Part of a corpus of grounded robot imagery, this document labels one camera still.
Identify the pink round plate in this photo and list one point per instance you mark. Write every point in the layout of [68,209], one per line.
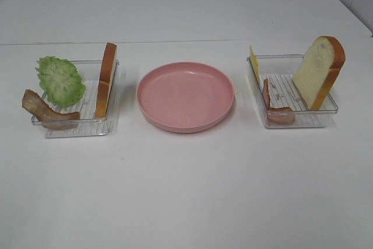
[185,97]

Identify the left clear plastic container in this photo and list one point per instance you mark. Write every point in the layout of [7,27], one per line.
[88,124]

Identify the clear plastic container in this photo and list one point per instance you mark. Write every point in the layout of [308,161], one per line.
[88,124]
[279,70]

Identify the right clear plastic container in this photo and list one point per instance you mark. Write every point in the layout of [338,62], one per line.
[279,70]

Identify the bacon strip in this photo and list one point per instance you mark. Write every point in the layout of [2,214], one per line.
[281,115]
[35,105]

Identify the yellow cheese slice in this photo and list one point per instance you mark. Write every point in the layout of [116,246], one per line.
[255,64]

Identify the bread slice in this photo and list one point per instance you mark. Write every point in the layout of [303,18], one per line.
[105,79]
[319,70]

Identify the green lettuce leaf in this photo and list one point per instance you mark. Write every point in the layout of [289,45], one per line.
[60,80]

